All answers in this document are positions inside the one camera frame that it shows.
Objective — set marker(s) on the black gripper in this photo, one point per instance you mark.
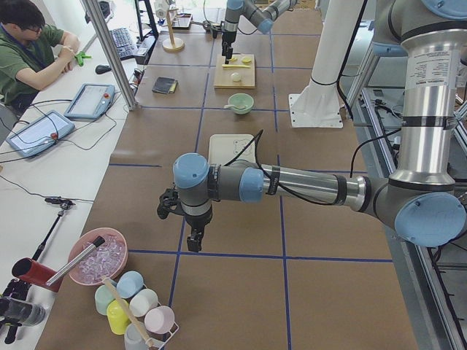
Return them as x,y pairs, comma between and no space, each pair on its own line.
229,37
198,222

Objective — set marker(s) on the white ceramic spoon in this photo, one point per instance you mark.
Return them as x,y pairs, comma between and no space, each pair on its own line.
232,106

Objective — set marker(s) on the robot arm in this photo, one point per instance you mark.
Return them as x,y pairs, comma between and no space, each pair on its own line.
417,200
262,19

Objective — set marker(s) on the light green bowl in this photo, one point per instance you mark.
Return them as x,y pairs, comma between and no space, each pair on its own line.
241,99

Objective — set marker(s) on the pink bowl with ice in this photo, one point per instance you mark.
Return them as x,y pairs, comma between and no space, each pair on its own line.
107,260

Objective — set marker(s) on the yellow plastic knife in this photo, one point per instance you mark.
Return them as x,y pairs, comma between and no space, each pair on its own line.
236,66

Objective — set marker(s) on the wooden cutting board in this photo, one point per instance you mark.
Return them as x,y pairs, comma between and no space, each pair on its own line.
222,77

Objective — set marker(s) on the wooden stand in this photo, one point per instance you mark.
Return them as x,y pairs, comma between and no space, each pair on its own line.
172,44

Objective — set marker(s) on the grey folded cloth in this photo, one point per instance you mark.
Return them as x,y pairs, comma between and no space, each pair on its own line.
162,85

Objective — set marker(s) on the yellow sponge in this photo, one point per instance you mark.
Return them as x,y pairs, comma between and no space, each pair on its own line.
173,87

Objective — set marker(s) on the blue cup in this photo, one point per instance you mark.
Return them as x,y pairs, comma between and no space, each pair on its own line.
129,284

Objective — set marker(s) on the white cup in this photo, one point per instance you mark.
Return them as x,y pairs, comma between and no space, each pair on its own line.
143,301

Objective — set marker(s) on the pink cup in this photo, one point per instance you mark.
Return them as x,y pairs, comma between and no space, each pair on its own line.
159,320

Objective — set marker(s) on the white bear tray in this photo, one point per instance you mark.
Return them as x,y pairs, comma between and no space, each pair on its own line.
225,147

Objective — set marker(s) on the black keyboard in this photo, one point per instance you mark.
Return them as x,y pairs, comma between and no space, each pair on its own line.
124,43

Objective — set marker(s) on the green cup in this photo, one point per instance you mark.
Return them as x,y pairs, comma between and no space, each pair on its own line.
102,298

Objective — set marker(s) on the yellow cup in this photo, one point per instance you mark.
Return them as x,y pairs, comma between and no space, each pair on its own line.
117,318

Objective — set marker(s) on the grey cup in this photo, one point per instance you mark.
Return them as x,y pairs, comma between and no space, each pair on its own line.
133,340

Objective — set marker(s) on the black computer mouse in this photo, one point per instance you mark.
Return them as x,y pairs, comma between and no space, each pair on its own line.
101,69

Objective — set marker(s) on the black selfie stick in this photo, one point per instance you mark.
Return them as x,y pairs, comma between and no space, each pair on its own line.
64,204

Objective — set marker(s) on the blue teach pendant far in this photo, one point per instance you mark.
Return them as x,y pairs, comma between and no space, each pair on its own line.
91,102

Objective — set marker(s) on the blue teach pendant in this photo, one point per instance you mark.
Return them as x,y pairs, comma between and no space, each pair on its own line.
91,102
41,134

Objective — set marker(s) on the red cylinder holder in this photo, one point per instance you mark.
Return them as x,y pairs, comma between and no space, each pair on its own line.
35,273

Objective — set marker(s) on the blue teach pendant near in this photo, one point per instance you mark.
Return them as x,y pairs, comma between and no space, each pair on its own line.
41,134

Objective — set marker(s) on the person in green shirt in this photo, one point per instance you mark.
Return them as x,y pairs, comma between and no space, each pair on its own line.
34,54

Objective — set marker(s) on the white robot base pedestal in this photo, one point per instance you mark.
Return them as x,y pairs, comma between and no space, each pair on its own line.
317,106

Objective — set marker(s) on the aluminium frame post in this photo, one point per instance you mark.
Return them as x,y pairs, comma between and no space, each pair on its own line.
98,21

